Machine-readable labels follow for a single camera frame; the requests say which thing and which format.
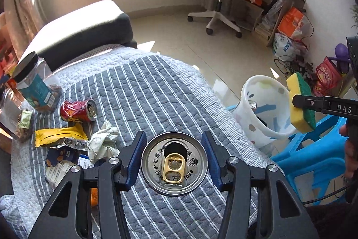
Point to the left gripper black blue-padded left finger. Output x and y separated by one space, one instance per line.
67 213

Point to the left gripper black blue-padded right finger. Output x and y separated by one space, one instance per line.
280 213

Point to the green yellow sponge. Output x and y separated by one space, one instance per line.
301 117

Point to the white polka-dot trash bin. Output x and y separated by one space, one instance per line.
264 112

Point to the right hand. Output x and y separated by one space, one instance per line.
350 159

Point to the red snack bag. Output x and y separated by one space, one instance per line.
328 77

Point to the orange peel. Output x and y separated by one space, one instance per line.
94 197

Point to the blue plastic stool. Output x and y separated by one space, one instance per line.
311 161

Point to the purple balloon toy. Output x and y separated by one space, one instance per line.
341 58

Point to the blue white snack packet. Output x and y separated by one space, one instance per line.
59 161

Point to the black tracker box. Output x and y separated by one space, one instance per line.
352 44

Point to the white plastic bag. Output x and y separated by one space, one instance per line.
286 49

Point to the large crumpled white paper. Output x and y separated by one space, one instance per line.
103 143

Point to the yellow snack wrapper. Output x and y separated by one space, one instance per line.
73 137

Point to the orange shopping bag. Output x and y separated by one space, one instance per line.
294 24

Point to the crushed red soda can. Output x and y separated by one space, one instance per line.
78 111

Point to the clear jar of nuts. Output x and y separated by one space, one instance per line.
15 121

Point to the grey striped quilted cover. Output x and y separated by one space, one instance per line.
138 91

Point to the teal-labelled macadamia jar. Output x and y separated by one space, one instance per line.
37 84

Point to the bookshelf with colourful items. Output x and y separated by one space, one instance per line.
9 60

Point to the dark grey ottoman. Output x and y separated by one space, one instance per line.
80 31

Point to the beige curtain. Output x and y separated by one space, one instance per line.
24 19

